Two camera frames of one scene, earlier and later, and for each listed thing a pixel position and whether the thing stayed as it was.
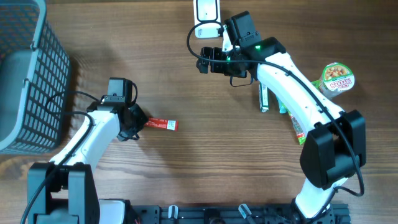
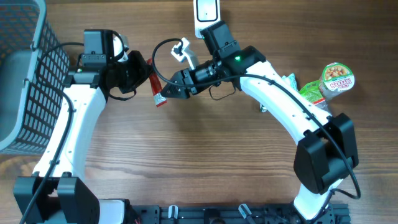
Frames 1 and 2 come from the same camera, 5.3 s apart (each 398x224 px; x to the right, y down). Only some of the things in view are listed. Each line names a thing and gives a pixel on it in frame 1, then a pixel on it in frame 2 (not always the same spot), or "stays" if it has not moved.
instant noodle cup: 336,78 stays
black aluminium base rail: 147,214 stays
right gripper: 216,53 → 185,94
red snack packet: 172,124 → 156,88
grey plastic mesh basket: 35,80 stays
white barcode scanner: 207,10 stays
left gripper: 142,117 → 137,57
